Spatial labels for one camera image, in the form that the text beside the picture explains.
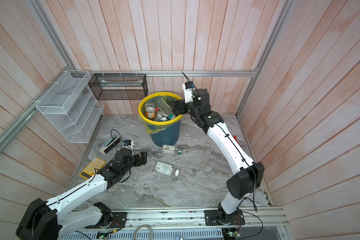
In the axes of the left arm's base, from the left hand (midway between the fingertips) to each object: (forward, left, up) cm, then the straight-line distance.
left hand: (140, 156), depth 84 cm
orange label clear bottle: (+24, -5, +15) cm, 29 cm away
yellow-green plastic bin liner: (+12, -7, +11) cm, 17 cm away
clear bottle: (+8, -15, -6) cm, 18 cm away
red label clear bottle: (+24, -10, +9) cm, 27 cm away
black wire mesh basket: (+47, +20, +14) cm, 53 cm away
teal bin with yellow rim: (+19, -17, -6) cm, 26 cm away
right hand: (+17, -21, +27) cm, 38 cm away
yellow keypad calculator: (-4, +33, -11) cm, 35 cm away
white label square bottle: (-4, -14, -8) cm, 17 cm away
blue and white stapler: (+13, +24, -8) cm, 29 cm away
